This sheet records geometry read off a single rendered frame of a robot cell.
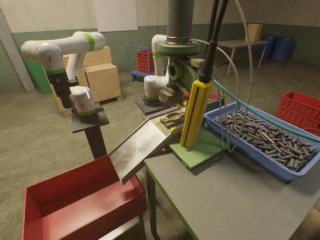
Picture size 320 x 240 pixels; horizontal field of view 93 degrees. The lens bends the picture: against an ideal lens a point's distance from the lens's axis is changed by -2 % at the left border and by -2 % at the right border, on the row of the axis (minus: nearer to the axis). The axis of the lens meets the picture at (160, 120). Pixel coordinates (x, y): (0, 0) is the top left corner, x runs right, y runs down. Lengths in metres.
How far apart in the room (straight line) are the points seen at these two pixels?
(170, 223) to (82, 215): 0.82
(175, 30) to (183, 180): 0.69
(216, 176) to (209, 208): 0.16
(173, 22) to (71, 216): 1.25
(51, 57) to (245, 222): 1.08
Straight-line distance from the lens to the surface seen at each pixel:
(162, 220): 1.74
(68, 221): 1.27
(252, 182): 0.89
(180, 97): 0.92
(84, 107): 1.24
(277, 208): 0.86
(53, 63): 0.93
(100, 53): 3.57
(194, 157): 0.83
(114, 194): 1.26
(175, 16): 0.81
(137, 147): 1.00
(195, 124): 0.75
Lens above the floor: 1.60
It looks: 34 degrees down
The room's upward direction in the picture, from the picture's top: straight up
